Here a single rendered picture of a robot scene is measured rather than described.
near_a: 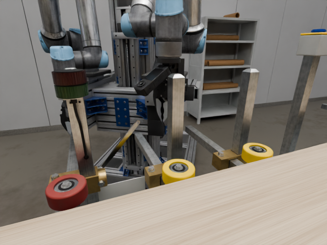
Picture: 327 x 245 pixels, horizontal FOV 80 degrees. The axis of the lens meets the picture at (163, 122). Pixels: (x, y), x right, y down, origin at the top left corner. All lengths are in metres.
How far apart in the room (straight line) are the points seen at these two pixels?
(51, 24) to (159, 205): 1.00
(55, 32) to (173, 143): 0.87
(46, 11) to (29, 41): 2.05
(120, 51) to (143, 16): 0.58
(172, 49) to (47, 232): 0.49
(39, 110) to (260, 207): 3.12
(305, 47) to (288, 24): 3.76
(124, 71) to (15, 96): 2.26
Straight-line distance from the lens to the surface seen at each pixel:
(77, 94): 0.41
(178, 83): 0.52
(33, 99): 3.27
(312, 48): 0.83
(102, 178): 0.56
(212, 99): 3.74
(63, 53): 0.80
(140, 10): 0.73
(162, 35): 0.58
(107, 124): 1.26
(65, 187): 0.48
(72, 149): 0.72
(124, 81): 1.27
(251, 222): 0.40
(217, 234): 0.37
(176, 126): 0.55
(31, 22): 3.16
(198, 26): 1.03
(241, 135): 0.70
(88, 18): 0.95
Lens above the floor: 1.18
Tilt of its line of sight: 21 degrees down
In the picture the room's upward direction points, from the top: straight up
